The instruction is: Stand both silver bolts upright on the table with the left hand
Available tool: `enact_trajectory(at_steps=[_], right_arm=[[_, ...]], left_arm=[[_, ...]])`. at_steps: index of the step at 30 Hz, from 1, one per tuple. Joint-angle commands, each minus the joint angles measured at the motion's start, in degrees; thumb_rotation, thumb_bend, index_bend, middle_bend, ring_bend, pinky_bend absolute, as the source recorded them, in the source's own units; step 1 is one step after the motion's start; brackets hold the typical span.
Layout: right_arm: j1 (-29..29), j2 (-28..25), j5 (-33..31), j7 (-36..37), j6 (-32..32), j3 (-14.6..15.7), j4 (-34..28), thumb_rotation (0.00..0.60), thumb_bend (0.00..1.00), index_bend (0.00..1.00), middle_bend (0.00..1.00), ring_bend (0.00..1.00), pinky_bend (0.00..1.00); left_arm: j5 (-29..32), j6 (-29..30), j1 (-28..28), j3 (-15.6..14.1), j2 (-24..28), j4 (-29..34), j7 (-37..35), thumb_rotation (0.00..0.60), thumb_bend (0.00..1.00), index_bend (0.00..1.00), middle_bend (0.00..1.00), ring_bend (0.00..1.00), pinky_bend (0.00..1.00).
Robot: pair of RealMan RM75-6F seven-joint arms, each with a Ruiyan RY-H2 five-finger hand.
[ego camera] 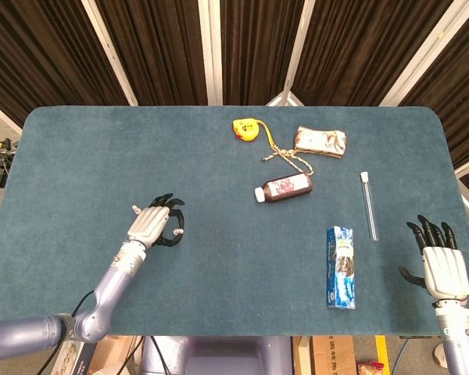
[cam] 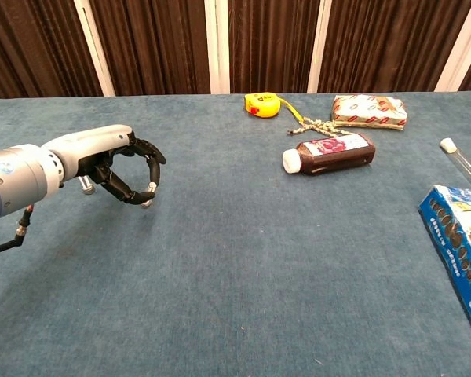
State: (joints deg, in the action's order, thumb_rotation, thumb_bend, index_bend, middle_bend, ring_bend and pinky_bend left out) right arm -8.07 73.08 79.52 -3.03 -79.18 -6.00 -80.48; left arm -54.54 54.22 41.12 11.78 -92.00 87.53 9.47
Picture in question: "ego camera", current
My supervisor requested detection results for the brown cardboard box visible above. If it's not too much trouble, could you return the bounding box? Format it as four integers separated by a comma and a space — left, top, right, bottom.
88, 335, 142, 375
292, 334, 356, 375

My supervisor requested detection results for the patterned white tissue packet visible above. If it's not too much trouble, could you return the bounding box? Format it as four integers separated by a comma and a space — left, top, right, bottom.
293, 124, 347, 160

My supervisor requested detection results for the red snack bag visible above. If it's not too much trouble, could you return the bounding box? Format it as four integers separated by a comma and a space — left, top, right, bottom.
355, 361, 386, 375

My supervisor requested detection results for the glass test tube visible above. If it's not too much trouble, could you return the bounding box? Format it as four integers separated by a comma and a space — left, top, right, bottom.
360, 171, 380, 242

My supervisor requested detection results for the white printed box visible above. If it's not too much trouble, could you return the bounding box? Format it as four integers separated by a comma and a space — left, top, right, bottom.
50, 338, 102, 375

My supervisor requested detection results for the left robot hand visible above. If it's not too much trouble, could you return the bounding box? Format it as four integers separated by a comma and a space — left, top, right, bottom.
127, 193, 187, 249

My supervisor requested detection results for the brown bottle white cap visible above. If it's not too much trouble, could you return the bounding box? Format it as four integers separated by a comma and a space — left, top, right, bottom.
253, 173, 313, 204

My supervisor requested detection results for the black base cable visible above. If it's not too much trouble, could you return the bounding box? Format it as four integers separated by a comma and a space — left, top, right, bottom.
148, 335, 171, 375

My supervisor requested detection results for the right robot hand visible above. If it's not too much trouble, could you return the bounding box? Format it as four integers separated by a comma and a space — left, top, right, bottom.
398, 214, 469, 308

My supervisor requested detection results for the lavender robot base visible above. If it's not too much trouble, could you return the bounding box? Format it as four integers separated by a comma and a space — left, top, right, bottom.
140, 334, 294, 375

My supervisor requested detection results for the blue felt table mat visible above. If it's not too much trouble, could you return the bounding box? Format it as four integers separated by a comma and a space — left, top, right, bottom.
0, 105, 469, 337

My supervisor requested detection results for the blue cookie box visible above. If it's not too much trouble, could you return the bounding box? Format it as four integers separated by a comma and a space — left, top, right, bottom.
326, 225, 357, 310

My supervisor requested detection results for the yellow tape measure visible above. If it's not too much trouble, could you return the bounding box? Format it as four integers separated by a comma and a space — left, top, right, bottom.
232, 119, 278, 149

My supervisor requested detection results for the dark brown curtain panel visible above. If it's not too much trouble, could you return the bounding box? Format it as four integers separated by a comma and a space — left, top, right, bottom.
0, 0, 130, 128
292, 0, 454, 107
95, 0, 209, 106
398, 0, 469, 192
220, 0, 306, 105

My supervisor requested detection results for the grey partition stand foot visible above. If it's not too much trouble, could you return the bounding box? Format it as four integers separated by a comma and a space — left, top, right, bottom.
265, 91, 306, 107

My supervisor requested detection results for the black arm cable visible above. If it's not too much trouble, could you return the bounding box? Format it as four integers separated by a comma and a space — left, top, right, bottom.
46, 290, 95, 375

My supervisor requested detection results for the white shoe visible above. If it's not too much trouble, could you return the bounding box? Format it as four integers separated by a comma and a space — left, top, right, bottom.
432, 343, 449, 368

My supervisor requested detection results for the braided beige rope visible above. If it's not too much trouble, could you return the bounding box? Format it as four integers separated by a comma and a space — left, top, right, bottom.
261, 145, 315, 176

